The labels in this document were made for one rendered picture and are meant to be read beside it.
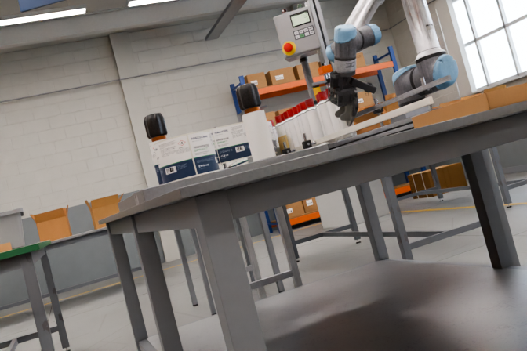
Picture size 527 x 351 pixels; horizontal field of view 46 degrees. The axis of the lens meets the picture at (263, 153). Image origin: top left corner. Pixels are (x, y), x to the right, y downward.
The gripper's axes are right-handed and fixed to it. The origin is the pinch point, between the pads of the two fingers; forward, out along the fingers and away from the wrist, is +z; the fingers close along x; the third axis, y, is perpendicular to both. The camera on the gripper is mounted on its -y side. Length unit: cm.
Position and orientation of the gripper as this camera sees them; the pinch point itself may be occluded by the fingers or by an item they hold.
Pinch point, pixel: (350, 122)
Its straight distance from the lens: 224.9
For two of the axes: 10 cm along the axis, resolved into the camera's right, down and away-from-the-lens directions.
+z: 0.6, 9.0, 4.2
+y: -9.1, 2.2, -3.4
